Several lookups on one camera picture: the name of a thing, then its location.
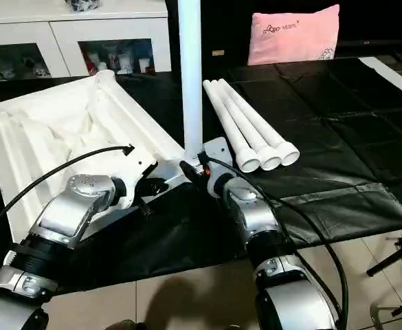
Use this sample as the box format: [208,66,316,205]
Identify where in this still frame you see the white plastic table leg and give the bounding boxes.
[218,78,301,166]
[202,79,262,174]
[178,0,205,167]
[211,79,284,172]

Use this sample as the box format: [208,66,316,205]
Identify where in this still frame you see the white plastic table top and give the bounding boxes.
[0,69,196,245]

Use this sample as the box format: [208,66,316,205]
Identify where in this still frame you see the dark robot foot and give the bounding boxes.
[110,319,148,330]

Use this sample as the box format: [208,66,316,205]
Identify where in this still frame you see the black work mat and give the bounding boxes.
[0,56,402,296]

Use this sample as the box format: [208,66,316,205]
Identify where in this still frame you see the black furniture with yellow label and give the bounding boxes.
[166,0,402,69]

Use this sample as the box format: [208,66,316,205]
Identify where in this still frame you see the pink pillow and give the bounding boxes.
[247,3,341,67]

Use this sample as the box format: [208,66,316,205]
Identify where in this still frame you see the white cabinet with glass doors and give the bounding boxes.
[0,0,173,83]

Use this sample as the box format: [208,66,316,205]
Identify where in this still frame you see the dark ornament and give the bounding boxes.
[67,0,102,12]

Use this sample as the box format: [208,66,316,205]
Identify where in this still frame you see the black tripod stand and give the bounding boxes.
[366,228,402,277]

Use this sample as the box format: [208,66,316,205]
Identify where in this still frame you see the dark low tv bench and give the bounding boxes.
[338,38,402,60]

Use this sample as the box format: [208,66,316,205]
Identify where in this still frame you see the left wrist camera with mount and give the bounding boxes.
[115,148,159,207]

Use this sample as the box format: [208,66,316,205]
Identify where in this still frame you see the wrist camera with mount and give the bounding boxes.
[201,136,233,197]
[115,148,159,207]

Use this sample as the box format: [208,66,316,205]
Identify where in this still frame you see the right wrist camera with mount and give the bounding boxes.
[201,136,233,197]

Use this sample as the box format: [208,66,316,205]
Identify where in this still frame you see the grey metal frame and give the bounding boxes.
[370,301,402,330]

